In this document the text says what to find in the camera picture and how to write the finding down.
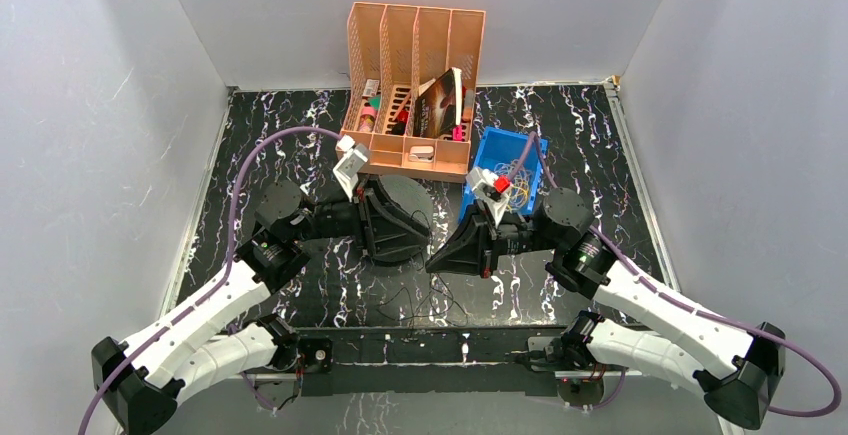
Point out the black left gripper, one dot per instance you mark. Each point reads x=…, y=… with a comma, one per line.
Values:
x=365, y=221

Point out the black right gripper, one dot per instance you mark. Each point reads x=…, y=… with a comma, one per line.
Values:
x=473, y=249

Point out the grey filament spool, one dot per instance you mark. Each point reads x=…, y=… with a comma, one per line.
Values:
x=394, y=214

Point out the blue plastic bin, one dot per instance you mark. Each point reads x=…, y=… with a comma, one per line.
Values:
x=499, y=150

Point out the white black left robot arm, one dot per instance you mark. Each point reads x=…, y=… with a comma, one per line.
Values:
x=144, y=378

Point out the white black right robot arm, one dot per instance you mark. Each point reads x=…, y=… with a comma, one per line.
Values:
x=735, y=371

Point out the white pink stapler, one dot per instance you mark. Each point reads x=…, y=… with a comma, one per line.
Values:
x=421, y=154

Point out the red black bottle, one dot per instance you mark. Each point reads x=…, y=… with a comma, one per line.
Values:
x=399, y=127

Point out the pink sticker roll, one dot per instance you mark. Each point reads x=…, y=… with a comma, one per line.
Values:
x=367, y=119

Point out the dark book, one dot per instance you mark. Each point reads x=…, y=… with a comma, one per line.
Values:
x=438, y=109

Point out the pink desk organizer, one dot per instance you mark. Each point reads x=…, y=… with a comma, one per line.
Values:
x=394, y=51

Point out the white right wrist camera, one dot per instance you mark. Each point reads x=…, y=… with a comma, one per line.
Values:
x=492, y=190

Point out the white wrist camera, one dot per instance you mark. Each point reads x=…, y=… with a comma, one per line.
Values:
x=492, y=190
x=354, y=156

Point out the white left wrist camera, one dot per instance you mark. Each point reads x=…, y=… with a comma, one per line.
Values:
x=354, y=156

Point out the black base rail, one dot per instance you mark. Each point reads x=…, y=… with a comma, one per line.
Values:
x=508, y=359

